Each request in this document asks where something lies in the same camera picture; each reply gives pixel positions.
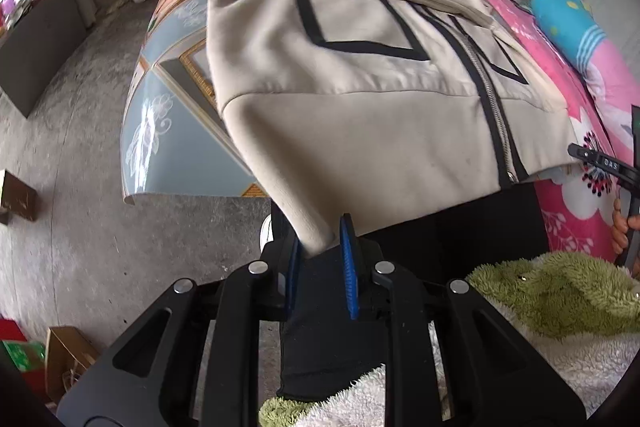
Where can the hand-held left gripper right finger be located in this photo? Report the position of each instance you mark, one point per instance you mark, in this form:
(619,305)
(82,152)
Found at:
(350,267)

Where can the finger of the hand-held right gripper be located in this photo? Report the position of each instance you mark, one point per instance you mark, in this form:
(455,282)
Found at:
(585,154)

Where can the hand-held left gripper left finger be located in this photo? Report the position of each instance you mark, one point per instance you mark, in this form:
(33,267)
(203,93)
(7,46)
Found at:
(293,267)

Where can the beige zip jacket black trim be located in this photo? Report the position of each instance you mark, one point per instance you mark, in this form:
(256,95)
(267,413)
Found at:
(375,122)

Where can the person's right hand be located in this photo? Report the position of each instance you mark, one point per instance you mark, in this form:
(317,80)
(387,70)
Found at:
(619,232)

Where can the pink flower blanket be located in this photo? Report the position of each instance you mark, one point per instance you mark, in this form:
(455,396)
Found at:
(565,207)

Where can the blue pink pillow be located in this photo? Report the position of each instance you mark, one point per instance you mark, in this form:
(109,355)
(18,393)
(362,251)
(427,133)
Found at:
(560,17)

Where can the green and white fuzzy garment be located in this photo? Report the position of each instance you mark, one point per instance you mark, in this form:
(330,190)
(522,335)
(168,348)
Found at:
(550,297)

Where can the fruit print tablecloth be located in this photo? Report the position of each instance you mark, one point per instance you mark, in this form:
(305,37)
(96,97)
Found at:
(150,132)

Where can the open cardboard box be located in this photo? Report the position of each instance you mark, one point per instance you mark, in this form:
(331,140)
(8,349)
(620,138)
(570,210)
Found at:
(70,357)

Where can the red and green box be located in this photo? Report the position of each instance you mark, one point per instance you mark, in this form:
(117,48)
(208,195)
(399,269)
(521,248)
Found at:
(22,349)

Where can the brown closed box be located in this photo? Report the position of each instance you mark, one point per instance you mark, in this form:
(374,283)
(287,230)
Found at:
(17,197)

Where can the dark grey panel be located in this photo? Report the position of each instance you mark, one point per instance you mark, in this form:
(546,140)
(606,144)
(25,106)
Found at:
(40,52)

